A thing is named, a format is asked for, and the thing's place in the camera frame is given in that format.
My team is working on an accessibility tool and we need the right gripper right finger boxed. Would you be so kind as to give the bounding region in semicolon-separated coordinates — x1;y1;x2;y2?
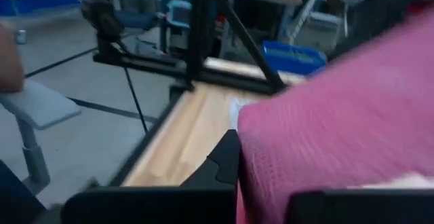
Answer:
286;189;434;224

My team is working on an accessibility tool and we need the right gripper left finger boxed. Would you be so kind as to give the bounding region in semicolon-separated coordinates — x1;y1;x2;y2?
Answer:
60;128;241;224

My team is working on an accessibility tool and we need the pink elastic bandage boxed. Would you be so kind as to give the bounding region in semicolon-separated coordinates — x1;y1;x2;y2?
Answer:
235;8;434;224

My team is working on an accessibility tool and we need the clear plastic zip bag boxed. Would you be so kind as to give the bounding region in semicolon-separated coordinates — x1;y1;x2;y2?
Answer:
229;97;262;132

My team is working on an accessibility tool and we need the person's leg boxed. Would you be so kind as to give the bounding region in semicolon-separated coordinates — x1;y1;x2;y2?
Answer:
0;159;47;224

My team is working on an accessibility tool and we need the grey office chair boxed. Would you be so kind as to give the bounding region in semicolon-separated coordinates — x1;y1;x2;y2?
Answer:
0;79;83;196

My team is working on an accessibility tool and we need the blue plastic tub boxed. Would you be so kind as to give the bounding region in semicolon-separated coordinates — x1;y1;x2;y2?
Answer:
0;0;81;17
261;39;328;77

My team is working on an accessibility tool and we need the black bulky device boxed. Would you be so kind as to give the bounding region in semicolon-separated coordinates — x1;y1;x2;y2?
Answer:
80;0;127;59

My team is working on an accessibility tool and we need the metal drink can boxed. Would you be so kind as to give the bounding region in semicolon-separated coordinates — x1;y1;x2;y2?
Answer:
14;29;28;45

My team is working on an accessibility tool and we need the black metal table frame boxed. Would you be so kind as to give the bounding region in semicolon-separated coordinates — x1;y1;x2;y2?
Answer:
92;0;292;187

